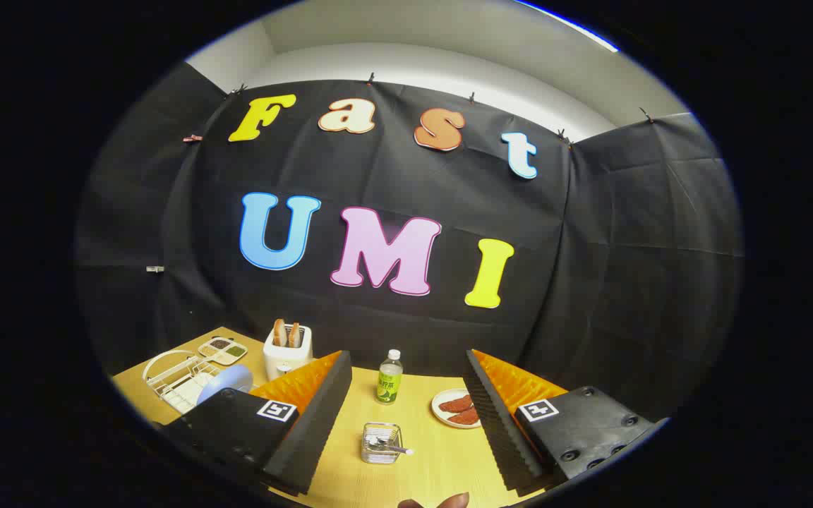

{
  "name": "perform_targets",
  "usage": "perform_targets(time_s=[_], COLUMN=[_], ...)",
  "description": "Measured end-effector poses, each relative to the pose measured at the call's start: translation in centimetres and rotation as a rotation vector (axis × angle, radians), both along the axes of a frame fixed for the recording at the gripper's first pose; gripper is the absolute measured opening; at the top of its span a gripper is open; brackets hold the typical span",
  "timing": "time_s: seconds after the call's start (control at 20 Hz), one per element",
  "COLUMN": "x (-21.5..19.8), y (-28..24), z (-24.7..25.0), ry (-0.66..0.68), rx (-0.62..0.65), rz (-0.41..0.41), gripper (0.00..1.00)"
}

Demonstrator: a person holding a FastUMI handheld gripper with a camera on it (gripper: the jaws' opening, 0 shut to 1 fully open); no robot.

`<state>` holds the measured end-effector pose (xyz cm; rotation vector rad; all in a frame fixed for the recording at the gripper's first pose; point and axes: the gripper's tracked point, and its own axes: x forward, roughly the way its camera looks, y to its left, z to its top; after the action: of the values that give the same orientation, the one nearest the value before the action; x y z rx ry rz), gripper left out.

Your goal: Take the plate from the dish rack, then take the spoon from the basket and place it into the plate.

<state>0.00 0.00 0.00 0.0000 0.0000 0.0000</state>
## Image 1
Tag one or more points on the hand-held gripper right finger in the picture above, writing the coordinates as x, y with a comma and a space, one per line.
498, 430

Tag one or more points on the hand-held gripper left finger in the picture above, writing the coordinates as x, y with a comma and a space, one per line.
322, 423

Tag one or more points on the blue plate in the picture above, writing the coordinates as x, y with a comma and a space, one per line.
230, 379

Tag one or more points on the white oval dish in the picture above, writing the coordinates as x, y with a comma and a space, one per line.
439, 410

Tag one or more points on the red meat piece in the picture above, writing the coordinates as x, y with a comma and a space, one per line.
466, 417
457, 404

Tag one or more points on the white toaster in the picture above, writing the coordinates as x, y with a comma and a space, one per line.
286, 361

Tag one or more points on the green label drink bottle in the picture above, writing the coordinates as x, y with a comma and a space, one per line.
388, 384

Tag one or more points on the toasted bread slice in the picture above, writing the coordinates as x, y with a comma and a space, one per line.
294, 335
279, 333

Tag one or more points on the divided seasoning tray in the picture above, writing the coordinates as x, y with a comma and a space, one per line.
223, 349

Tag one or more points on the black backdrop cloth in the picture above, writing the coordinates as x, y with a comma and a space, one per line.
392, 169

